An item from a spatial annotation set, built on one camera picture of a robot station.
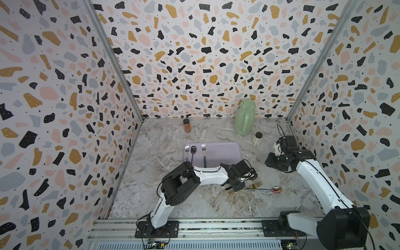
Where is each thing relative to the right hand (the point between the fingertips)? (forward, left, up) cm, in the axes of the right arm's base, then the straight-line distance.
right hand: (268, 162), depth 83 cm
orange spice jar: (+31, +48, -5) cm, 58 cm away
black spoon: (+15, +43, -12) cm, 47 cm away
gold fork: (-8, +6, -13) cm, 16 cm away
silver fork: (+16, +47, -11) cm, 51 cm away
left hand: (-7, +13, -12) cm, 19 cm away
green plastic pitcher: (+26, +11, +5) cm, 29 cm away
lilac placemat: (+12, +33, -12) cm, 37 cm away
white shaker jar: (+20, +2, -8) cm, 22 cm away
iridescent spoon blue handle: (-10, -5, -12) cm, 17 cm away
